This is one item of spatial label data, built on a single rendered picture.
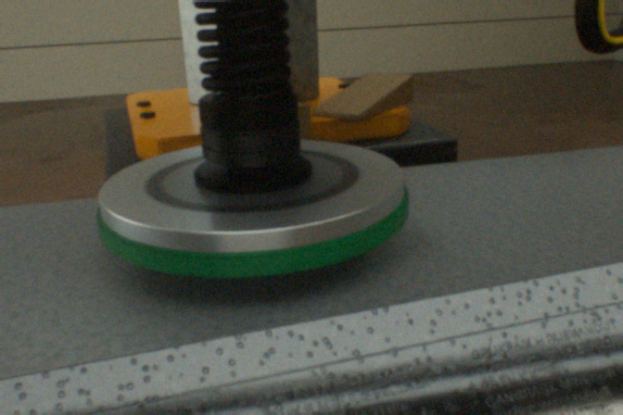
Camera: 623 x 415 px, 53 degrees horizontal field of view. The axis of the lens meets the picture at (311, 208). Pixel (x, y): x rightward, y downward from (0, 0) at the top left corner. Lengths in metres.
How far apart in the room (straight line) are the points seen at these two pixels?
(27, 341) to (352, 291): 0.19
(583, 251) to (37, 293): 0.37
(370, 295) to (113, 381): 0.16
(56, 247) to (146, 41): 5.99
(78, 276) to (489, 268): 0.28
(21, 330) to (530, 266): 0.33
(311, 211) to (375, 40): 6.44
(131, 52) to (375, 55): 2.47
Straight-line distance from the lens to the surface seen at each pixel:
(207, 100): 0.43
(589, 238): 0.51
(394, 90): 1.18
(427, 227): 0.51
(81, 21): 6.51
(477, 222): 0.52
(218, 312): 0.39
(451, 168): 0.66
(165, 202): 0.41
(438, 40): 7.05
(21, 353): 0.39
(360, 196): 0.40
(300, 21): 1.25
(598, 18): 0.91
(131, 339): 0.38
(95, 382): 0.37
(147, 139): 1.06
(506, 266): 0.45
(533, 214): 0.55
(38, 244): 0.54
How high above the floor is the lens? 1.01
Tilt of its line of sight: 20 degrees down
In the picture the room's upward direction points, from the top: 2 degrees counter-clockwise
